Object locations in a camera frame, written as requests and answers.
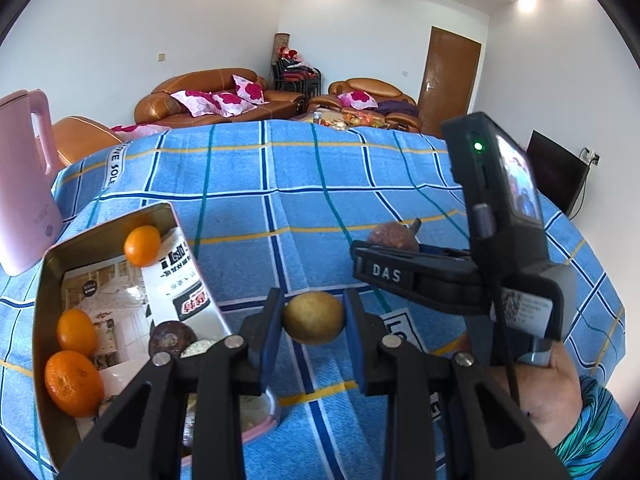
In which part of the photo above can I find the purple round fruit with stem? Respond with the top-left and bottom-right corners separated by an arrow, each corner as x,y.
366,217 -> 422,256

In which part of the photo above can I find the person's right forearm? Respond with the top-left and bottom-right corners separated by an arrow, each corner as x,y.
552,375 -> 628,480

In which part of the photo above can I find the brown leather armchair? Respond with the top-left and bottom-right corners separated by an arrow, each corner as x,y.
307,78 -> 423,133

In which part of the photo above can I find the white paper marker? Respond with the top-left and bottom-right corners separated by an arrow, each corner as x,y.
380,309 -> 427,356

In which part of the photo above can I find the blue checked blanket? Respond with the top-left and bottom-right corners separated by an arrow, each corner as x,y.
0,122 -> 628,480

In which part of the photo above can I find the long brown leather sofa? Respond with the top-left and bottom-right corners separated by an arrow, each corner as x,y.
134,68 -> 307,126

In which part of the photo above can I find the pink floral cushion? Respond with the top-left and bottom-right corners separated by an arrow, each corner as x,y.
171,90 -> 221,117
110,122 -> 171,142
337,91 -> 378,110
212,91 -> 253,117
232,75 -> 266,105

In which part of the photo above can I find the person's right hand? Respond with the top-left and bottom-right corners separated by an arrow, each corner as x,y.
491,344 -> 584,449

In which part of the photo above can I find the stack of dark chairs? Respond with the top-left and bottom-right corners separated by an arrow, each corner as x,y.
271,57 -> 321,98

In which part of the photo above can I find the printed paper leaflet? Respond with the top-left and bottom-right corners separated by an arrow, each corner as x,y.
141,227 -> 223,333

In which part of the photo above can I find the purple cloth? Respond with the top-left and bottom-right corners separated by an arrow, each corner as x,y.
372,101 -> 418,118

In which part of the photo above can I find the coffee table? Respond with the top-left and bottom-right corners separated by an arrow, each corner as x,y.
292,109 -> 388,132

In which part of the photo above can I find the orange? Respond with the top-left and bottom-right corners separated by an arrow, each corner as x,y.
56,308 -> 98,358
124,225 -> 162,268
44,350 -> 106,418

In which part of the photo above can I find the pink kettle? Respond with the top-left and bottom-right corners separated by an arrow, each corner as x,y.
0,89 -> 65,277

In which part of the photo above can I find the brown round fruit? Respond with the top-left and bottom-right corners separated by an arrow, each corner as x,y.
148,320 -> 198,358

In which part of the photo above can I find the black television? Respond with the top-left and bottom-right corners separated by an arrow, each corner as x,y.
527,130 -> 587,218

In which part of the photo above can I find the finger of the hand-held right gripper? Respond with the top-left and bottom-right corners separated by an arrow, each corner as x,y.
353,255 -> 489,316
351,241 -> 474,267

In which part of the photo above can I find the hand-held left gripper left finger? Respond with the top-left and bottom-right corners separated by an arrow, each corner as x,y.
60,287 -> 286,480

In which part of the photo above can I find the photo brochure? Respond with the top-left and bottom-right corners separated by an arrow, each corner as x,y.
62,255 -> 153,376

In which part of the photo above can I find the brown wooden door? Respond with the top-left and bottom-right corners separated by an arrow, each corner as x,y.
417,26 -> 482,136

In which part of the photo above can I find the olive green round fruit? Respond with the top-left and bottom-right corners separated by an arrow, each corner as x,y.
282,291 -> 346,346

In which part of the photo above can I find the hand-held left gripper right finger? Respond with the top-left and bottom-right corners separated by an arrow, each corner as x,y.
343,287 -> 573,480

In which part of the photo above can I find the orange leather seat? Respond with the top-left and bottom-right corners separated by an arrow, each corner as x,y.
52,116 -> 123,166

